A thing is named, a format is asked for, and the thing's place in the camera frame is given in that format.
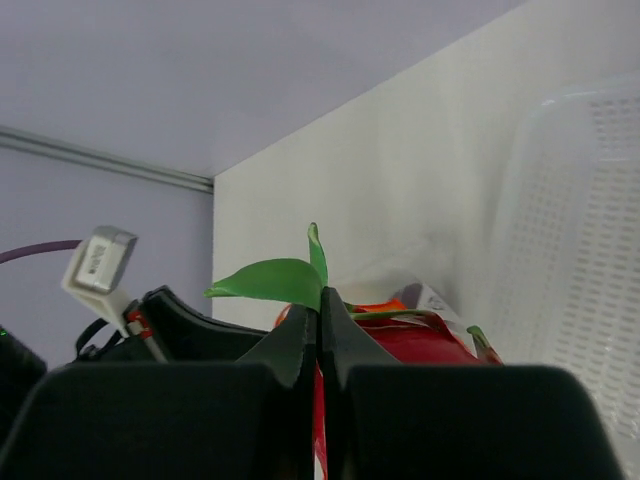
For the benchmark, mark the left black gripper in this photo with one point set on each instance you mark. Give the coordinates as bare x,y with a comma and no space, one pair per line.
180,332

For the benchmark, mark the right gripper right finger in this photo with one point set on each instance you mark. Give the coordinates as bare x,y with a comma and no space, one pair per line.
489,422

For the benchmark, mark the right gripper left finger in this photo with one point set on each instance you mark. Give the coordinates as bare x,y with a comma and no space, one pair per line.
247,419

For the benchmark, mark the pink dragon fruit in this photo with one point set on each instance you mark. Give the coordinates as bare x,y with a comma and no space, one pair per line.
315,341

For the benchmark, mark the clear zip bag orange zipper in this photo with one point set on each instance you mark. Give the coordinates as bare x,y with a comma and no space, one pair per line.
412,292

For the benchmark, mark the left aluminium frame post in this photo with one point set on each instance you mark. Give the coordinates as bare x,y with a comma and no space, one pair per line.
30,143

